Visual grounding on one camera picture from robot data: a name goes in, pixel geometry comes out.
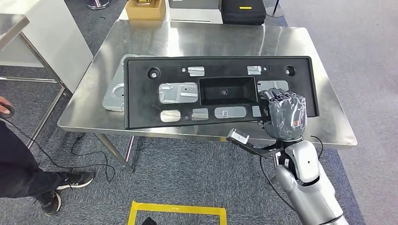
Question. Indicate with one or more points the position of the black case yellow label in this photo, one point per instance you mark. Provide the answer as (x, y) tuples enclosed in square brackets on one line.
[(242, 14)]

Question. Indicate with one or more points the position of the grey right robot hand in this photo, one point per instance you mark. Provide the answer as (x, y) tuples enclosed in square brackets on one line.
[(287, 118)]

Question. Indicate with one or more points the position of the black plastic plate part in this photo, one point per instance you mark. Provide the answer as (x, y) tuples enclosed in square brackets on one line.
[(140, 108)]

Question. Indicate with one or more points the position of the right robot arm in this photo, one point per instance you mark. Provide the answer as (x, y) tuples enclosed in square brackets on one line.
[(307, 186)]

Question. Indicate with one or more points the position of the person's hand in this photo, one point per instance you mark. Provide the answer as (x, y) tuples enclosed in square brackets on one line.
[(3, 102)]

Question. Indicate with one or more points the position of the white cabinet panel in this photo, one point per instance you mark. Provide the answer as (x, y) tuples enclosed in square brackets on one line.
[(62, 40)]

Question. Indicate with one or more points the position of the stainless steel workbench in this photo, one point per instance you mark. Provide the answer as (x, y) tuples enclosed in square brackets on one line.
[(186, 40)]

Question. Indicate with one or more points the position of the brown cardboard box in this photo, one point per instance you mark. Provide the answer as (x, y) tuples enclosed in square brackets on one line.
[(144, 12)]

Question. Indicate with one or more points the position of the dark metal frame legs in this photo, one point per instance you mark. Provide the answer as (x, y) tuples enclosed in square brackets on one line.
[(12, 28)]

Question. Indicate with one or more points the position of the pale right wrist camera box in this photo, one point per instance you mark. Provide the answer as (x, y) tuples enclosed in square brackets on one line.
[(239, 136)]

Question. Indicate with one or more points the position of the stamped silver metal panel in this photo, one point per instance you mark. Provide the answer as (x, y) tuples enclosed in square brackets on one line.
[(113, 96)]

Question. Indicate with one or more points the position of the black robot foot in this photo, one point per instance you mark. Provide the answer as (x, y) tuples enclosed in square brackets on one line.
[(149, 221)]

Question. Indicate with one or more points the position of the flat white box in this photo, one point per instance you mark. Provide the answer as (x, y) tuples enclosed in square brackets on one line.
[(196, 15)]

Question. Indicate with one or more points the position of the person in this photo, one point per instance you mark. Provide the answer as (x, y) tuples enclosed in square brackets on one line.
[(15, 167)]

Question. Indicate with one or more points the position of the yellow floor tape square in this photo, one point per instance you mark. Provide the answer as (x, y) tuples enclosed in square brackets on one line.
[(177, 208)]

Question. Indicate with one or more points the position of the thin black pole stand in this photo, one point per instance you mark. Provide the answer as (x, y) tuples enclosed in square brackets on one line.
[(276, 14)]

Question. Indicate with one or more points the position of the chrome stanchion base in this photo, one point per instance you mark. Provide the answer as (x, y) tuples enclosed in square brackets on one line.
[(98, 4)]

